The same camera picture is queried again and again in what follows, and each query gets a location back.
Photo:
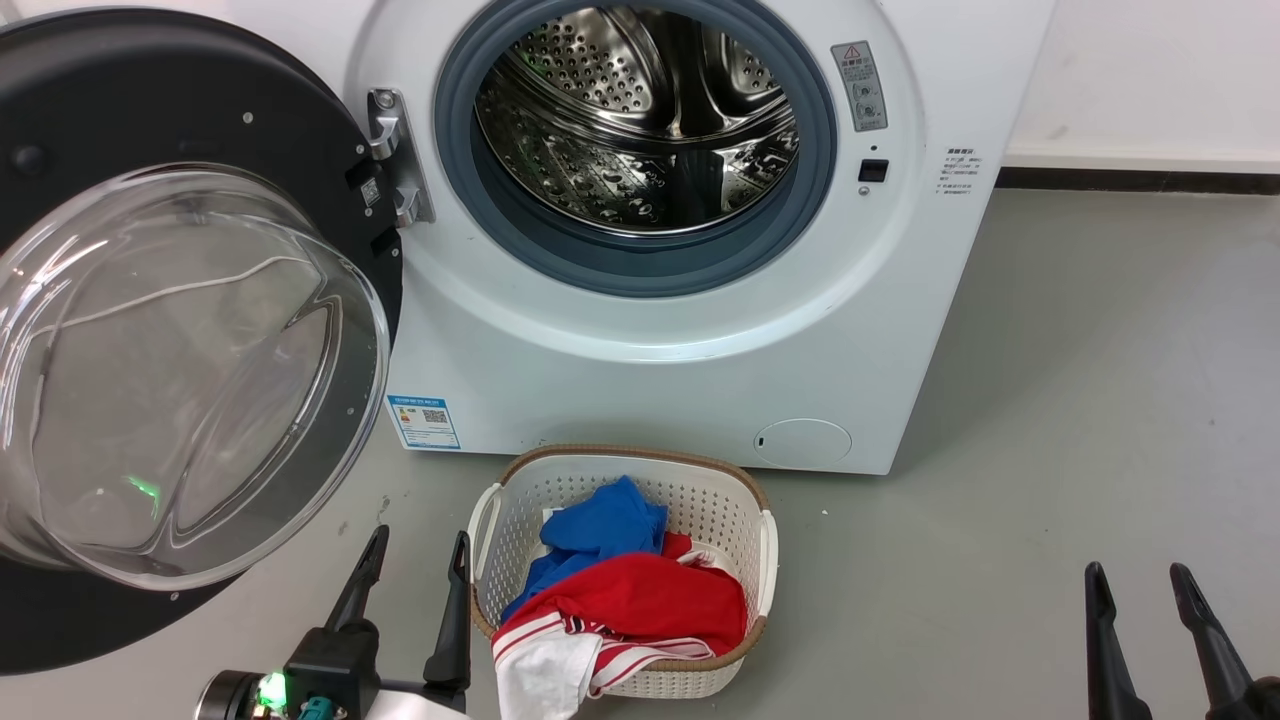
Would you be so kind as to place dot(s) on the blue energy label sticker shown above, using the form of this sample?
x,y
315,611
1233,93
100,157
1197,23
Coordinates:
x,y
424,422

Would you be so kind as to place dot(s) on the grey warning sticker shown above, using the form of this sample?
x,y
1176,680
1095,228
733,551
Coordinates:
x,y
860,88

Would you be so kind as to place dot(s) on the round black glass washer door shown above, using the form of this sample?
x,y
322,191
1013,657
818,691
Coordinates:
x,y
150,90

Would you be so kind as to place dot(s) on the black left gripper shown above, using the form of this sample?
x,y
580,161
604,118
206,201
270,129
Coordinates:
x,y
335,665

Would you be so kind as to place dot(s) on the round white filter cover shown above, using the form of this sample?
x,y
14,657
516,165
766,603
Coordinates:
x,y
802,442

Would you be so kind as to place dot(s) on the dark baseboard strip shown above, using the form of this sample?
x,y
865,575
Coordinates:
x,y
1140,181

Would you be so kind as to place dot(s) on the metal door hinge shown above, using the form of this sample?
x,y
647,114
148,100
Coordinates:
x,y
398,150

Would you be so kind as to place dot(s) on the black door lock slot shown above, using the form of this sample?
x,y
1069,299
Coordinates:
x,y
873,170

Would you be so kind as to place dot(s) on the white front-load washing machine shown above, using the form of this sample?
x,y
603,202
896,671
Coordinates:
x,y
620,400

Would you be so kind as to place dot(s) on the red garment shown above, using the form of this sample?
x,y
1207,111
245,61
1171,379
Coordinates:
x,y
660,600

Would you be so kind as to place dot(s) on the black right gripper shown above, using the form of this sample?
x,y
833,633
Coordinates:
x,y
1250,702

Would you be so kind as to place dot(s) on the white red-striped garment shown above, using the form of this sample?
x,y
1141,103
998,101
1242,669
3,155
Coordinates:
x,y
540,680

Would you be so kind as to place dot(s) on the steel perforated washer drum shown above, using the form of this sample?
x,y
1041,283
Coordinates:
x,y
620,150

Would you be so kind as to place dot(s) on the white perforated laundry basket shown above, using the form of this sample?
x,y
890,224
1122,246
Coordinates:
x,y
715,500

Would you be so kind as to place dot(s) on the blue garment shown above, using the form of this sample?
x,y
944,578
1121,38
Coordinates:
x,y
600,525

